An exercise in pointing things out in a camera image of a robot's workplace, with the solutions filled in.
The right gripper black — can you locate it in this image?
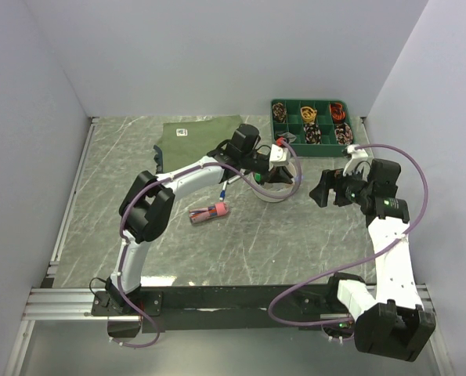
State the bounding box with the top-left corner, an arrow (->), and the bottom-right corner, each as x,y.
309,164 -> 373,207

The white round pen holder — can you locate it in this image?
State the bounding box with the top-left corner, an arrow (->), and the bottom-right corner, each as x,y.
250,161 -> 298,203

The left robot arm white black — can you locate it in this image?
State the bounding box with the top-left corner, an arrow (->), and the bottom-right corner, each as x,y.
105,124 -> 294,315

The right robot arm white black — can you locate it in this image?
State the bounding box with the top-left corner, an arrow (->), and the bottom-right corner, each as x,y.
309,159 -> 435,362

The white marker black cap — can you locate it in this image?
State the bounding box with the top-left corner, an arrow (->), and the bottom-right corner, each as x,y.
228,175 -> 241,184

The white marker dark blue cap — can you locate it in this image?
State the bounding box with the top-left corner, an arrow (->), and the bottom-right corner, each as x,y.
219,180 -> 229,201

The folded green t-shirt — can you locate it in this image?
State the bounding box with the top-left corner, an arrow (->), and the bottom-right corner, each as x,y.
154,115 -> 243,174

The green compartment tray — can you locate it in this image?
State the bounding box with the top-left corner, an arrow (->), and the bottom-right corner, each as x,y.
270,99 -> 357,157

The pink pencil case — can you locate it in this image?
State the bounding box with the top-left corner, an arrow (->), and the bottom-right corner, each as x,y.
189,201 -> 229,224

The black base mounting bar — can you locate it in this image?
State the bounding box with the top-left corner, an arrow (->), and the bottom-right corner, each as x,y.
91,284 -> 352,334

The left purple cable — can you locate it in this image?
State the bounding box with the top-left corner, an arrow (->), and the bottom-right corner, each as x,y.
119,140 -> 302,349

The purple cable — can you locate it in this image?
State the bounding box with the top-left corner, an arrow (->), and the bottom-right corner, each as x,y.
268,143 -> 429,342
119,140 -> 302,349

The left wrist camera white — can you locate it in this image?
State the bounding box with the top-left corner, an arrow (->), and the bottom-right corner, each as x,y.
269,144 -> 291,168

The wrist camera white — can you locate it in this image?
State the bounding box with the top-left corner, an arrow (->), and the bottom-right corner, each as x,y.
269,144 -> 291,168
342,144 -> 369,176

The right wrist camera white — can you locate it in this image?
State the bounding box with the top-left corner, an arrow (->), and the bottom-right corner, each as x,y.
342,144 -> 369,176

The pink black floral hair tie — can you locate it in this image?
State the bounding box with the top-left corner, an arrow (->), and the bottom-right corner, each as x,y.
333,122 -> 354,145

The brown patterned hair tie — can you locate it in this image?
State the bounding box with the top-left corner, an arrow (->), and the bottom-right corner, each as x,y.
271,102 -> 289,122

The orange black hair tie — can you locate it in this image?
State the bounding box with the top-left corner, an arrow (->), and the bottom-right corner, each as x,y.
328,102 -> 349,121

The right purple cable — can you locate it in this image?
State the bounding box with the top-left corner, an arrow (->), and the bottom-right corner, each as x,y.
268,143 -> 429,342

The aluminium rail frame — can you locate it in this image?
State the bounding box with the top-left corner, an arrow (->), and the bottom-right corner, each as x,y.
3,115 -> 454,376

